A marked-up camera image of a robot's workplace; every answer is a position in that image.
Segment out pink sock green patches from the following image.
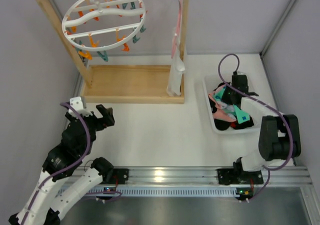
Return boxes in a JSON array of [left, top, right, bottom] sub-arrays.
[[208, 91, 227, 109]]

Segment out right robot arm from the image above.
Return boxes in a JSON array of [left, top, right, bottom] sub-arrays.
[[227, 71, 302, 184]]

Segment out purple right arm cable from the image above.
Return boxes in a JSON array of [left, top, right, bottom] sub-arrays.
[[217, 53, 294, 203]]

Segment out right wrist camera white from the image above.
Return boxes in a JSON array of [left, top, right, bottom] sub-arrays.
[[232, 71, 246, 76]]

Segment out wooden rack base tray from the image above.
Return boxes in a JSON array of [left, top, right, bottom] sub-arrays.
[[80, 65, 185, 104]]

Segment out white plastic basket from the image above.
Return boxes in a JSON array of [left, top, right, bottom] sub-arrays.
[[202, 74, 261, 135]]

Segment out mint green sock blue hexagon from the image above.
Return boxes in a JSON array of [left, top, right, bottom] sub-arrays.
[[233, 104, 251, 124]]

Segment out black sock white hexagon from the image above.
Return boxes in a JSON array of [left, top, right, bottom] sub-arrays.
[[230, 117, 254, 130]]

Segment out round white clip hanger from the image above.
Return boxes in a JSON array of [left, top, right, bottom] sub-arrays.
[[61, 0, 148, 52]]

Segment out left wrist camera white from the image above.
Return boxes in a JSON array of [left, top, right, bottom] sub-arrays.
[[69, 96, 92, 117]]

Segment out white plastic bag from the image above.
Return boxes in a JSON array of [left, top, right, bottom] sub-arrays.
[[166, 27, 186, 97]]

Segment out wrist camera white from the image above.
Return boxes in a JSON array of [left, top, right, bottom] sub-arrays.
[[232, 71, 246, 76], [69, 96, 92, 117]]

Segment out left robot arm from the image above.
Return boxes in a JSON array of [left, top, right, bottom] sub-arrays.
[[8, 102, 115, 225]]

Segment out white perforated cable duct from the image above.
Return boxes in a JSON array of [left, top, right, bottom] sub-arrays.
[[85, 185, 245, 198]]

